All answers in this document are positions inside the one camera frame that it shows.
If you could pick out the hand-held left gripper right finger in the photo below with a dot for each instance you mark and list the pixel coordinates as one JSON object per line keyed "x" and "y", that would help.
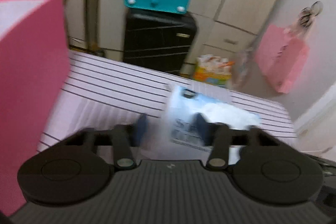
{"x": 202, "y": 129}

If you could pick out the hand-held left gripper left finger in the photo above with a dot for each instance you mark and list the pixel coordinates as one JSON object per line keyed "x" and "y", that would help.
{"x": 141, "y": 129}

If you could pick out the white tissue packet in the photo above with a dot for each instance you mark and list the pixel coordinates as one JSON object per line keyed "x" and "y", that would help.
{"x": 183, "y": 108}

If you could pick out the pink cardboard box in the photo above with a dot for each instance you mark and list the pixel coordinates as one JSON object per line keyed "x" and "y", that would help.
{"x": 31, "y": 82}

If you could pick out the colourful snack bag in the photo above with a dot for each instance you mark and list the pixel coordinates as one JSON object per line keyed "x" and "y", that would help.
{"x": 210, "y": 74}

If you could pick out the striped tablecloth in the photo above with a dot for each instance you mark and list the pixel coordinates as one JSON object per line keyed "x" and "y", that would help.
{"x": 110, "y": 82}

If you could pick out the clear plastic bag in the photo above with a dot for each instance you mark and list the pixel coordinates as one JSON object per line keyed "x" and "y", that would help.
{"x": 244, "y": 66}

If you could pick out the black suitcase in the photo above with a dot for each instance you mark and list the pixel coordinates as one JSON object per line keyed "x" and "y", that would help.
{"x": 157, "y": 43}

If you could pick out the pink paper bag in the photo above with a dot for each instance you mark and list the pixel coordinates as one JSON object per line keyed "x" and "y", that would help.
{"x": 281, "y": 61}

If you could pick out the white door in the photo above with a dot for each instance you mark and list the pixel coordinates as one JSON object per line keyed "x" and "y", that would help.
{"x": 320, "y": 113}

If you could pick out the tall beige cabinet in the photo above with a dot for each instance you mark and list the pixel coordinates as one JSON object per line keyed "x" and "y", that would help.
{"x": 76, "y": 3}

